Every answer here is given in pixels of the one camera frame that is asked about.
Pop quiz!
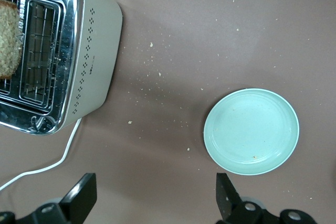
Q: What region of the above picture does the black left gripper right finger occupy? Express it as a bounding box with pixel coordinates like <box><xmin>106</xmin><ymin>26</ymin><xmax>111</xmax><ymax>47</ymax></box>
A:
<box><xmin>215</xmin><ymin>173</ymin><xmax>316</xmax><ymax>224</ymax></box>

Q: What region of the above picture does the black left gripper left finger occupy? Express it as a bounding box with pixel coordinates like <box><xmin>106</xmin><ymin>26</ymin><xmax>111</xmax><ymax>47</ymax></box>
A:
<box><xmin>0</xmin><ymin>173</ymin><xmax>97</xmax><ymax>224</ymax></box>

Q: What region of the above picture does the toasted brown bread slice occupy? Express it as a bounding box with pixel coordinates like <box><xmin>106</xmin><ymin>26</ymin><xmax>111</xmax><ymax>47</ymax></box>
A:
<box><xmin>0</xmin><ymin>0</ymin><xmax>24</xmax><ymax>80</ymax></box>

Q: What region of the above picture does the pale green round plate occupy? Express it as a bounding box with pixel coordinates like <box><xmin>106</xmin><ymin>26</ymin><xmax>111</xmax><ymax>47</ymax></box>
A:
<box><xmin>203</xmin><ymin>88</ymin><xmax>300</xmax><ymax>176</ymax></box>

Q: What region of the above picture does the beige chrome toaster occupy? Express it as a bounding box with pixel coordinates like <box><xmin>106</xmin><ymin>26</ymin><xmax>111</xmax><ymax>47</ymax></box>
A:
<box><xmin>0</xmin><ymin>0</ymin><xmax>123</xmax><ymax>136</ymax></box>

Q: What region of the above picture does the white toaster power cord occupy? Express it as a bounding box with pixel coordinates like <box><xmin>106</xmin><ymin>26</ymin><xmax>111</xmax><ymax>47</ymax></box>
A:
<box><xmin>0</xmin><ymin>118</ymin><xmax>82</xmax><ymax>192</ymax></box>

